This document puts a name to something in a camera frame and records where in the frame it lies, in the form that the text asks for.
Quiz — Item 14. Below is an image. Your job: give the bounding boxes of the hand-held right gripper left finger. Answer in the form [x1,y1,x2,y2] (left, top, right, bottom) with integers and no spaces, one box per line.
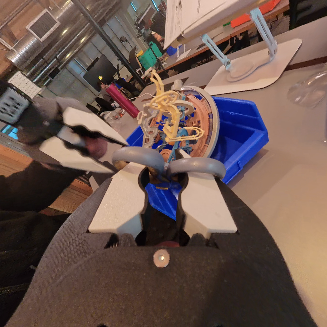
[88,162,151,239]

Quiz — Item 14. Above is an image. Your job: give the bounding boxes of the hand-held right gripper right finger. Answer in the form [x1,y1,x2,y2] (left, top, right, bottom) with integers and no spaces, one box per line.
[175,173,238,239]

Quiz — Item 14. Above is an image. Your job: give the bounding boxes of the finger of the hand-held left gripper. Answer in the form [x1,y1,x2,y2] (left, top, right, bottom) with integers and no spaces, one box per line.
[63,107,129,147]
[38,126,120,175]

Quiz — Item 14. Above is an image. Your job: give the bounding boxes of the grey handled scissors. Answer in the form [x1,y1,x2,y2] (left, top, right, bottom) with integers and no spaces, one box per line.
[112,146,226,190]

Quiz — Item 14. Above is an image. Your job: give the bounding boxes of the small blue plastic bin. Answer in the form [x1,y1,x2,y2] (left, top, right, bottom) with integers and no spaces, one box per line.
[126,97,269,221]

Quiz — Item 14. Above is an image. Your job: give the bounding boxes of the pale yellow plastic track piece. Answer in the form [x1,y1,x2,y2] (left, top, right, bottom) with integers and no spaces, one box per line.
[148,69,205,143]

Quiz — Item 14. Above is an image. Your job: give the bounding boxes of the marble maze ball toy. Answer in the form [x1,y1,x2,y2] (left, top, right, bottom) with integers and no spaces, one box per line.
[137,79,220,164]

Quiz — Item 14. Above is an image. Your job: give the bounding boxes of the person's left forearm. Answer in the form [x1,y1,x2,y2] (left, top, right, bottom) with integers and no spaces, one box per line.
[0,158,87,213]

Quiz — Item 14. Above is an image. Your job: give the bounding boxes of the person's left hand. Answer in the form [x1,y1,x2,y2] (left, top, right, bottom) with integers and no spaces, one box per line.
[85,137,109,159]

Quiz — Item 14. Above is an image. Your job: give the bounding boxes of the magenta cylinder bottle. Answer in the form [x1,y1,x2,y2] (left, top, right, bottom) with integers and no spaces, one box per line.
[107,82,140,118]

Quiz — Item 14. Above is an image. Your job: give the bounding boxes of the black monitor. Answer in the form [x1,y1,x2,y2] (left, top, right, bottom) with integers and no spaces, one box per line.
[82,54,118,91]

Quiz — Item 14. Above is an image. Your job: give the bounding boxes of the black pole with round disc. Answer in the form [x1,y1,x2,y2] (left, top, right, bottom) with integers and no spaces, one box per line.
[73,0,147,87]

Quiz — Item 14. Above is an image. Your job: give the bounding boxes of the green storage bin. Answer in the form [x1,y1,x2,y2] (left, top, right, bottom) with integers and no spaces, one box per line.
[138,42,162,71]

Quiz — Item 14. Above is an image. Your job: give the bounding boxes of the white air vent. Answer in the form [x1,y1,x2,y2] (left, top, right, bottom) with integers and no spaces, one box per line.
[26,8,60,42]

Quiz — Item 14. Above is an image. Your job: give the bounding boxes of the person's black sweater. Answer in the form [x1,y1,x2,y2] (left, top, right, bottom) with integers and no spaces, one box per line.
[0,209,69,327]

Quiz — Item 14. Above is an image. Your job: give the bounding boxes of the white book stand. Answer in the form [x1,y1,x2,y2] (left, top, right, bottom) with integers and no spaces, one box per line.
[176,8,302,95]

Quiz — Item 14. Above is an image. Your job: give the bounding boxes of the printed instruction sheet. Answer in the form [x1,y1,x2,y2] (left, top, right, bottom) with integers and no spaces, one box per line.
[163,0,271,50]

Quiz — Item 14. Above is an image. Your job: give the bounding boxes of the clear plastic piece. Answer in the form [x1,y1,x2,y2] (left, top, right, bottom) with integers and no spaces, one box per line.
[287,70,327,109]

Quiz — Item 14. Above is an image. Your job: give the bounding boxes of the red orange plastic tray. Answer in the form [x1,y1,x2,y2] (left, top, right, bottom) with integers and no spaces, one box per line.
[230,0,281,28]

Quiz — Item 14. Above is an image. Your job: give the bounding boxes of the white wall chart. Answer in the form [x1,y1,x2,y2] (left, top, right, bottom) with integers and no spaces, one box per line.
[8,71,42,99]

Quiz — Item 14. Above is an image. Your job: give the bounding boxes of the silver air duct with vents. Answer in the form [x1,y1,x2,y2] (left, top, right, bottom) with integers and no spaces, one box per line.
[5,0,123,73]

